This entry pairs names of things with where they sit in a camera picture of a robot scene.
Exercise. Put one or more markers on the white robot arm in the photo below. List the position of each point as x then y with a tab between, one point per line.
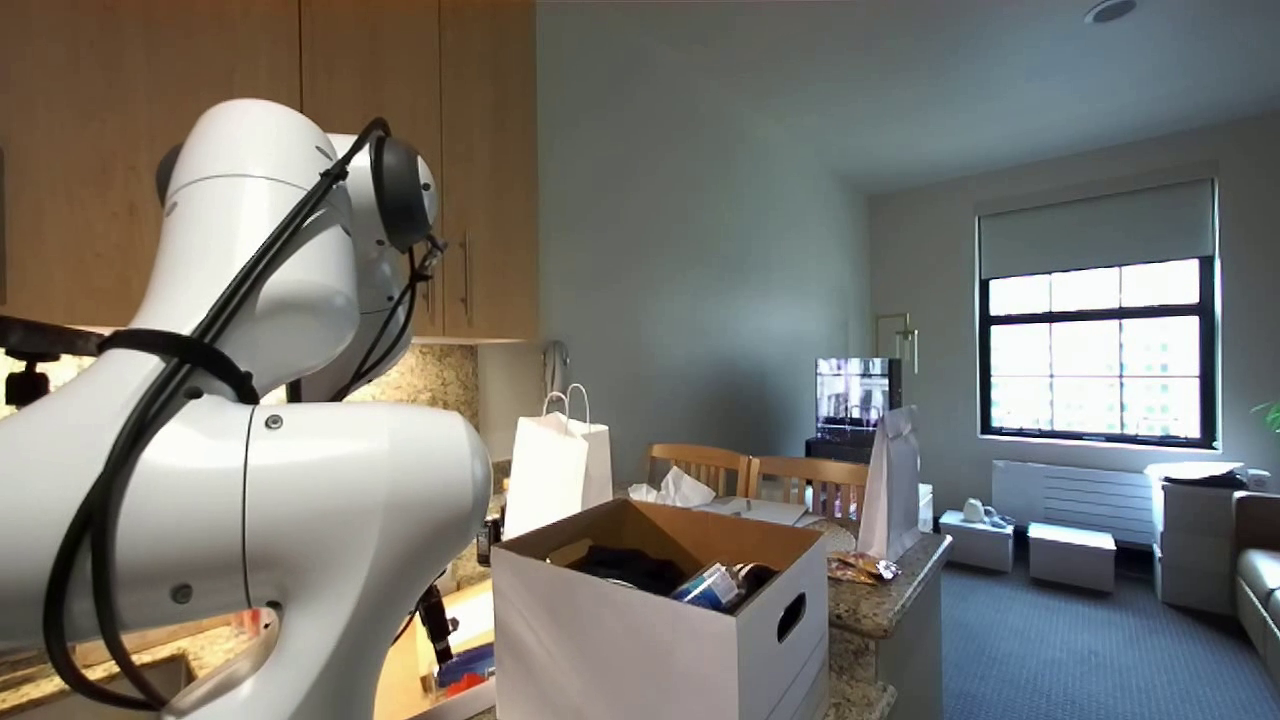
215	454

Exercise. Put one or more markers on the blue plastic bottle in box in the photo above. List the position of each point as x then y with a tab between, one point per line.
710	589

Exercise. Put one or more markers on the white cardboard storage box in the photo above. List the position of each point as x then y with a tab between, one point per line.
573	647

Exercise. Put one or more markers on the white paper shopping bag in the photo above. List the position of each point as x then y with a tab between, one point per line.
560	462

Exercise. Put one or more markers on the wooden chair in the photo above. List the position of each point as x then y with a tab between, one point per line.
819	485

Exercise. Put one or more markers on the white radiator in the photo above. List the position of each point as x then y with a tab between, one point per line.
1077	499

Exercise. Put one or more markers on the white ottoman cube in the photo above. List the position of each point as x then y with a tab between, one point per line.
1077	558

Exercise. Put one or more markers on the wooden upper cabinets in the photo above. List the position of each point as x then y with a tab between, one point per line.
137	130

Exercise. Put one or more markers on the window with black frame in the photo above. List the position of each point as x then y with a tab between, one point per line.
1117	354

